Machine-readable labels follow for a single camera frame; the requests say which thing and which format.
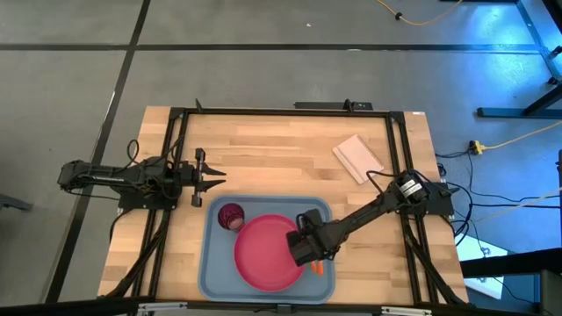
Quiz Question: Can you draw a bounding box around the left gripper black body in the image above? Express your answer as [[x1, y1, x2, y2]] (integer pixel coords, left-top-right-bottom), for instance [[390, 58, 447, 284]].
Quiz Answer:
[[173, 147, 208, 208]]

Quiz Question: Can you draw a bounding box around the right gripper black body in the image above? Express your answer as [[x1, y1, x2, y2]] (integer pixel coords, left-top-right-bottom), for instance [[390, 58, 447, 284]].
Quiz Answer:
[[285, 208, 342, 268]]

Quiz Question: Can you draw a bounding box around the red faceted plastic cup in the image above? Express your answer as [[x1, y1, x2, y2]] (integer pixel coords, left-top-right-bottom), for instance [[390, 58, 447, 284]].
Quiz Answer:
[[217, 202, 246, 233]]

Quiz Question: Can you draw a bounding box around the pink round plate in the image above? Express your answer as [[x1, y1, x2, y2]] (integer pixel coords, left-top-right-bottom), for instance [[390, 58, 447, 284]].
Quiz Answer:
[[234, 213, 306, 293]]

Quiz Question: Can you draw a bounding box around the blue-grey plastic tray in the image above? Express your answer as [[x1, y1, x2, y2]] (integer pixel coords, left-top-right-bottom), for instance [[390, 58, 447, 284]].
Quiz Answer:
[[197, 195, 337, 305]]

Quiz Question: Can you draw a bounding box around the black power strip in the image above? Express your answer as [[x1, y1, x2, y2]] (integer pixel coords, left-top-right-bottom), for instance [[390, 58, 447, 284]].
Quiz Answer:
[[293, 98, 374, 111]]

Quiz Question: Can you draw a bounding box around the white sheet on floor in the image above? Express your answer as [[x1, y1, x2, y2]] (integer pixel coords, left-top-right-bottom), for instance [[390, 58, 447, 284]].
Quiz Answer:
[[456, 235, 510, 300]]

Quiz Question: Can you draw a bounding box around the black crossbar with silver brackets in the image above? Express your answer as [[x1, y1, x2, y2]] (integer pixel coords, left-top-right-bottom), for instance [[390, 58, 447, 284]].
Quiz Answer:
[[0, 296, 562, 316]]

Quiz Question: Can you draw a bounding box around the grey object on floor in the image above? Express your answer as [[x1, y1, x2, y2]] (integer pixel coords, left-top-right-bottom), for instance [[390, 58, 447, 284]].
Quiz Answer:
[[0, 192, 34, 212]]

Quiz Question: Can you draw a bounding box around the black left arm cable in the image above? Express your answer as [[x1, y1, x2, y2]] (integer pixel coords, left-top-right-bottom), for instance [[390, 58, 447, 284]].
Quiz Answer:
[[126, 136, 186, 176]]

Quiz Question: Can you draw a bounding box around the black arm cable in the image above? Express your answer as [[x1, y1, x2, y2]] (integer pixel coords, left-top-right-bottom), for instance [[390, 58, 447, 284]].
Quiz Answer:
[[126, 136, 186, 176], [365, 169, 399, 197]]

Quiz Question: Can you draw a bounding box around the black aluminium table frame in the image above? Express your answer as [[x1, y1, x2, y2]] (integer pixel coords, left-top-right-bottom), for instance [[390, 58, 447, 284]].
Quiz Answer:
[[104, 104, 469, 306]]

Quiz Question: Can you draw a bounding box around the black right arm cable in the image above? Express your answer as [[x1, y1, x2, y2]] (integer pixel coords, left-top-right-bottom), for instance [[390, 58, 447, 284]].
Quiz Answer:
[[365, 169, 399, 197]]

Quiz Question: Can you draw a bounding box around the blue floor cable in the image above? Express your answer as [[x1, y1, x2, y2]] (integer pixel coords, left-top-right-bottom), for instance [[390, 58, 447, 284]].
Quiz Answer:
[[452, 151, 476, 249]]

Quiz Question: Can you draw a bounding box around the yellow plug with pale cable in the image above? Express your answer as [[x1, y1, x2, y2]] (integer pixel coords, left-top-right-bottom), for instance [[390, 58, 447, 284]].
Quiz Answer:
[[468, 120, 562, 155]]

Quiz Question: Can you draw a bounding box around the white floor cable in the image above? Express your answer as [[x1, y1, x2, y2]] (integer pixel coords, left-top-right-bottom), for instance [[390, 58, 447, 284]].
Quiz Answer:
[[473, 187, 562, 225]]

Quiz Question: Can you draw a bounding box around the black floor cable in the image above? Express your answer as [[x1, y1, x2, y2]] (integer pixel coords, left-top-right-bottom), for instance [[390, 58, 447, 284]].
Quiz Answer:
[[469, 188, 562, 210]]

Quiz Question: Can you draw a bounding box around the yellow extension cable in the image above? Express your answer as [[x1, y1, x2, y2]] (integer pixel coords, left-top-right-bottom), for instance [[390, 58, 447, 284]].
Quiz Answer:
[[376, 0, 463, 26]]

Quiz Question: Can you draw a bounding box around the black neighbouring table frame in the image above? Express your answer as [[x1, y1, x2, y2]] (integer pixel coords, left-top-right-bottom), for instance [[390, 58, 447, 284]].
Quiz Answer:
[[477, 0, 562, 119]]

